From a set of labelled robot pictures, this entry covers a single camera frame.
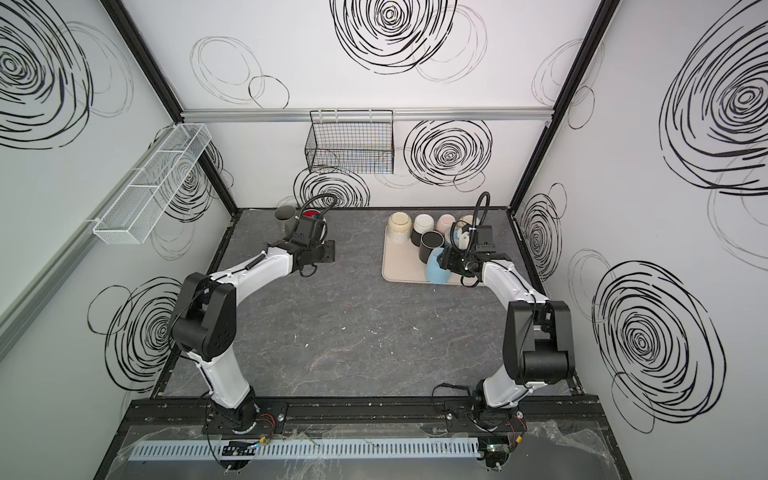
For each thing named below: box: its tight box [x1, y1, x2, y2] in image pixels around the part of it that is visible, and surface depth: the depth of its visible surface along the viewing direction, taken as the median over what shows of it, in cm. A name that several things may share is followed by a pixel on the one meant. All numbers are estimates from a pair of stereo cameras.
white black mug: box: [410, 213, 435, 247], surface depth 107 cm
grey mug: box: [275, 205, 296, 238], surface depth 107 cm
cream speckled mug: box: [388, 211, 412, 244], surface depth 107 cm
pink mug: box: [436, 213, 456, 236], surface depth 107 cm
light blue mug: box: [426, 247, 451, 283], surface depth 99 cm
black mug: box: [419, 230, 445, 264], surface depth 101 cm
